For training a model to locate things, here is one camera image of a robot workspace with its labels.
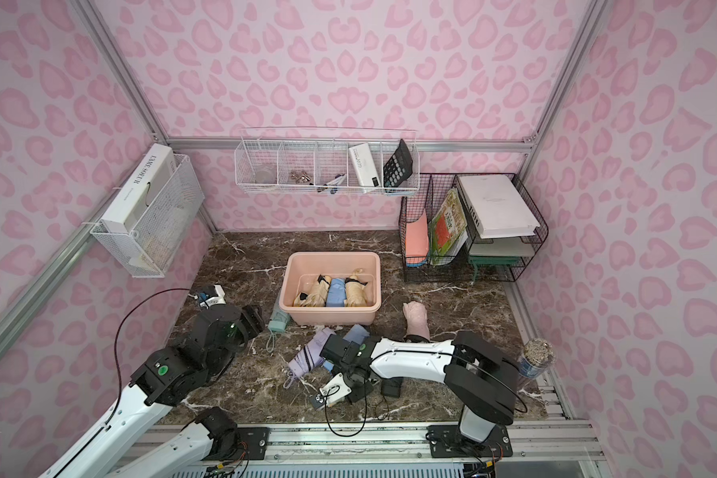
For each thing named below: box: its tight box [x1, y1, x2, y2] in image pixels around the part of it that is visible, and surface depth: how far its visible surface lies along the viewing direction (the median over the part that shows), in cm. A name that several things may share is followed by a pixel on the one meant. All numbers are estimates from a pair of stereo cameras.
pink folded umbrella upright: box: [402, 300, 431, 342], surface depth 93 cm
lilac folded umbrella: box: [283, 327, 337, 390], surface depth 86 cm
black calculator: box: [383, 138, 414, 188], surface depth 93 cm
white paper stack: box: [457, 174, 541, 239], surface depth 97 cm
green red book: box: [429, 188, 469, 263], surface depth 105 cm
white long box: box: [101, 143, 177, 234], surface depth 72 cm
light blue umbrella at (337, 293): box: [326, 277, 347, 307], surface depth 100 cm
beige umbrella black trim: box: [344, 276, 369, 307], surface depth 100 cm
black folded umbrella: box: [380, 377, 404, 402], surface depth 82 cm
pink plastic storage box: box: [277, 251, 383, 328], surface depth 95 cm
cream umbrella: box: [292, 273, 332, 308], surface depth 97 cm
